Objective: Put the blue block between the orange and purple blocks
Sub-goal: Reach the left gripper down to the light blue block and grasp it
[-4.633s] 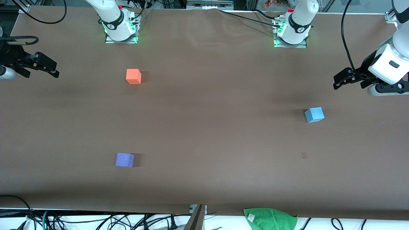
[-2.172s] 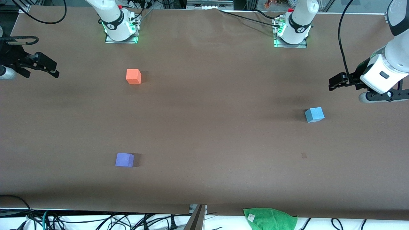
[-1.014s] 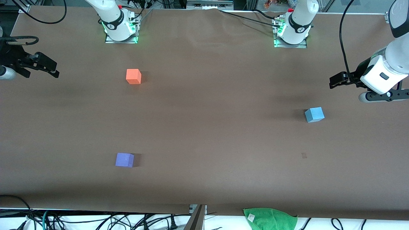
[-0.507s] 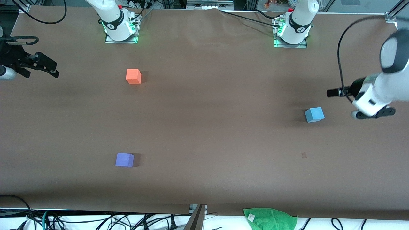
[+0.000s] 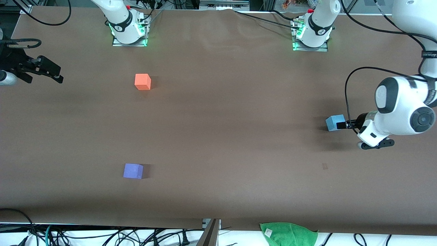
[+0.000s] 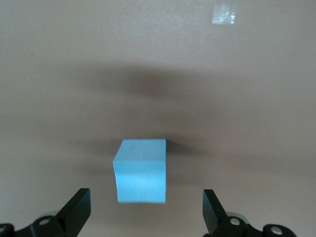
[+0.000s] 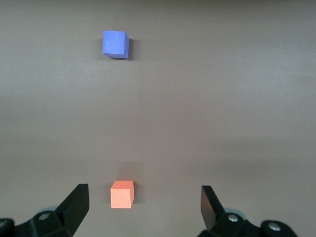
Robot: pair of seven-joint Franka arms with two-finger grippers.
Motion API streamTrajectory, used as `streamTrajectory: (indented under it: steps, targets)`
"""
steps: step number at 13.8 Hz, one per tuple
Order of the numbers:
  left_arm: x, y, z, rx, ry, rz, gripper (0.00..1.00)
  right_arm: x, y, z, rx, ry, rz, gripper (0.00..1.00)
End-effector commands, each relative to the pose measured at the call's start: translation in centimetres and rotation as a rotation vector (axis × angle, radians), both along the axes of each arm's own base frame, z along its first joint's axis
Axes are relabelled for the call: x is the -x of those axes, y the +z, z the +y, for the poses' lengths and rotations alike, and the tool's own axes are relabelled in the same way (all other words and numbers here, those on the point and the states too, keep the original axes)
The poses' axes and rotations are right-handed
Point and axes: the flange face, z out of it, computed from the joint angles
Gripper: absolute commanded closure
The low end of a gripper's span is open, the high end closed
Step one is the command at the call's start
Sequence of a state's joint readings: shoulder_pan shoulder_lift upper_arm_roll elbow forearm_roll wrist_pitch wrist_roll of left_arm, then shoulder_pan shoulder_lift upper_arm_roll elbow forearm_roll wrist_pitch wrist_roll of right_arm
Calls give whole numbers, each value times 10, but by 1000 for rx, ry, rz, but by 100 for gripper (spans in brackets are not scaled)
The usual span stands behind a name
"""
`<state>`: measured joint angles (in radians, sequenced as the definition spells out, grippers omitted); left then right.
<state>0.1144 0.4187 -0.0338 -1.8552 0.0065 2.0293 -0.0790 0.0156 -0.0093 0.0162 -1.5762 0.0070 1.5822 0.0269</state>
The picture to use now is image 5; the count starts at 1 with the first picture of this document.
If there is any blue foam block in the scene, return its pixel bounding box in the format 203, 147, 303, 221
325, 114, 346, 132

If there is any orange foam block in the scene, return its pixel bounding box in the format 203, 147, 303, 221
135, 73, 152, 91

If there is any purple foam block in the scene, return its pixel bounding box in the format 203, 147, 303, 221
123, 163, 144, 179

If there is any green microfibre cloth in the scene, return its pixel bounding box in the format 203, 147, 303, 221
260, 222, 319, 246

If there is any orange toy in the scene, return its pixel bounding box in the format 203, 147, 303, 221
282, 0, 308, 9

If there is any aluminium profile bar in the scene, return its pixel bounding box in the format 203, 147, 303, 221
196, 219, 221, 246

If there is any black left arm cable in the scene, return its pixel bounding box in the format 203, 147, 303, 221
340, 0, 437, 134

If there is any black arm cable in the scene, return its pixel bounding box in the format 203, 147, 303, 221
340, 0, 437, 134
0, 0, 71, 49

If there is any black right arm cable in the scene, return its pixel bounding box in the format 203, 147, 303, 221
0, 0, 71, 49

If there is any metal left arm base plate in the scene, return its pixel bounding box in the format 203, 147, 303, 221
292, 19, 329, 52

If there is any aluminium frame rail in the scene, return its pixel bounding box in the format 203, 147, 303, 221
200, 0, 250, 11

